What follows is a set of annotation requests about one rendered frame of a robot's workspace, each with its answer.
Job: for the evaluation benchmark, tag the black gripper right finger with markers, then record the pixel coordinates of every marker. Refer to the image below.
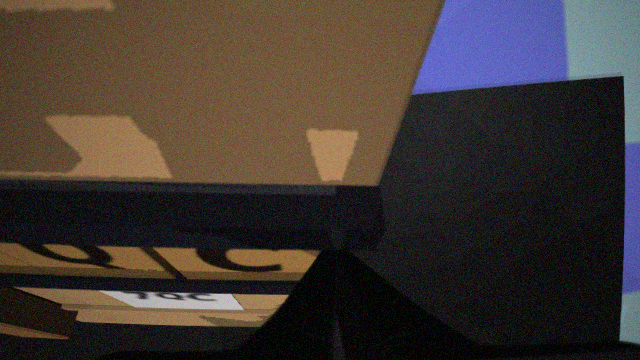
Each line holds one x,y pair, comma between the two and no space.
378,322

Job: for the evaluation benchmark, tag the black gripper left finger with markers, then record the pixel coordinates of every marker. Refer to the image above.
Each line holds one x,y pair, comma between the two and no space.
303,328

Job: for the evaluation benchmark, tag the white paper ticket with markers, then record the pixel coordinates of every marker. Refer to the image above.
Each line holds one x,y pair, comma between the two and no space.
177,300

